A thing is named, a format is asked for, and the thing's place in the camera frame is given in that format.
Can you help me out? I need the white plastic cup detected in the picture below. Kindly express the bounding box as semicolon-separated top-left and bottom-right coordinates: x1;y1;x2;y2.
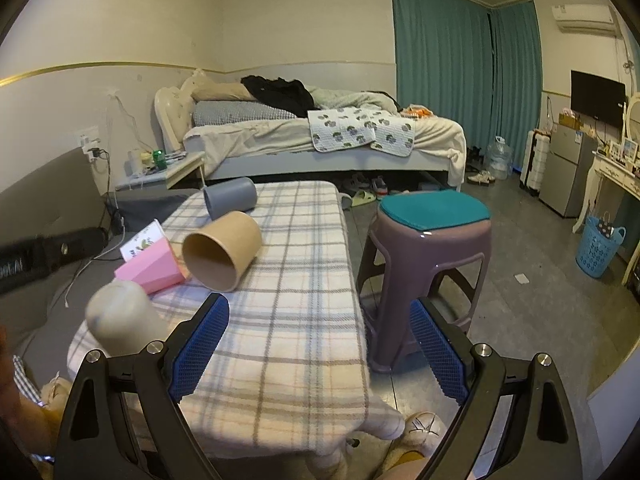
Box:
85;280;170;356

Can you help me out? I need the pink faceted cup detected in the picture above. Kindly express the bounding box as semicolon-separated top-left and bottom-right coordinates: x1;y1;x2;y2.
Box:
114;238;186;295

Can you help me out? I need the white floral cup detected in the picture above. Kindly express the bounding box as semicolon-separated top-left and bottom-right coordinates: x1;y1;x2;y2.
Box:
120;219;165;262

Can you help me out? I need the brown paper cup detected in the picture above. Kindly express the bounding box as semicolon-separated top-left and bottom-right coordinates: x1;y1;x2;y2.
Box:
182;211;262;292

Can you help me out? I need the grey plastic cup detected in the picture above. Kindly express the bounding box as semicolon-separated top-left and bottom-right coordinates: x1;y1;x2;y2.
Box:
203;177;257;220

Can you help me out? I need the checkered shorts leg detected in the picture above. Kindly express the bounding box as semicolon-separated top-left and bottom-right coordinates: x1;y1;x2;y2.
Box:
12;356;43;406

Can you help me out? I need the beige slipper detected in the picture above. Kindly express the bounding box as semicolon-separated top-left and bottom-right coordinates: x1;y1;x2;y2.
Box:
384;412;448;467

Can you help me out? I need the white bedside table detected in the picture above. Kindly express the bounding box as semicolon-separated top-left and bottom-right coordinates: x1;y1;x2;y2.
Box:
115;152;205;192

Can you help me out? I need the green can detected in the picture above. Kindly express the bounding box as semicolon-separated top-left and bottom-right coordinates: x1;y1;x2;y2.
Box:
152;150;167;171

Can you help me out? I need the plaid table blanket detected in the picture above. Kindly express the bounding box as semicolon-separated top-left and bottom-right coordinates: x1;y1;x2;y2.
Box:
66;179;407;480

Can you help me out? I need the blue laundry basket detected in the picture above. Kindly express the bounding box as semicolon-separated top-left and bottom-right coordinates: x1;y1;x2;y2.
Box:
576;211;627;278

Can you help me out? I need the bed with beige sheets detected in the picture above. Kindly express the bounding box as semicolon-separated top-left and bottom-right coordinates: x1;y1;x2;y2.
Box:
154;70;466;188

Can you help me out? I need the striped pillow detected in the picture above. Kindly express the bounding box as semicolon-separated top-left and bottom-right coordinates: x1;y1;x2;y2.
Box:
192;101;296;127

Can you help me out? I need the purple stool teal cushion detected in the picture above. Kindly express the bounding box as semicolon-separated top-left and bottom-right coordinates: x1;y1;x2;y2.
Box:
356;190;491;373

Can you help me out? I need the grey mini fridge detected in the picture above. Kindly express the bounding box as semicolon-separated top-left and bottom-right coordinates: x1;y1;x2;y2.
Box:
539;125;598;218

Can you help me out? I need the white dresser table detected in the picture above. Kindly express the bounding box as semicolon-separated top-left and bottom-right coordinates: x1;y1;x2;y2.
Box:
572;91;640;286

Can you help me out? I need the water jug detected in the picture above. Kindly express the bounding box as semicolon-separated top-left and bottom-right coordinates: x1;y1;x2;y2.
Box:
487;136;513;180

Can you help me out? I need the white suitcase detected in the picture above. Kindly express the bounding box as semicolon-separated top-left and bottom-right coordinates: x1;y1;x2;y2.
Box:
520;129;551;196

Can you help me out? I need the black clothes pile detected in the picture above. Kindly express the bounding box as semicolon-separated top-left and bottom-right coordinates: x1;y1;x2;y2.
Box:
241;75;316;118

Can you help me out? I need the white patterned mat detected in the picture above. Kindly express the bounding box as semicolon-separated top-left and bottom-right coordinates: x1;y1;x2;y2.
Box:
308;107;416;157

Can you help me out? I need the black television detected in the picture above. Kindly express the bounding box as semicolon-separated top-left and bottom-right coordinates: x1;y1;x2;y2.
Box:
570;70;627;130

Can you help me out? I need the teal curtain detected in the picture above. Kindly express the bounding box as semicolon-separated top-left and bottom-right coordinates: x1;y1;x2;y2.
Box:
392;0;542;168

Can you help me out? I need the white air conditioner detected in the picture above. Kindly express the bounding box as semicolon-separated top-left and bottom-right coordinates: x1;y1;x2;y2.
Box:
551;4;618;37

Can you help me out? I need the white charging cable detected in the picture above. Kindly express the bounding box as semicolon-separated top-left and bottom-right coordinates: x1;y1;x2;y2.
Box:
63;238;126;309

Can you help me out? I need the black cable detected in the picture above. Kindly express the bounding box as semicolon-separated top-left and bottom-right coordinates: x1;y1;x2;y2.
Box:
92;146;126;236

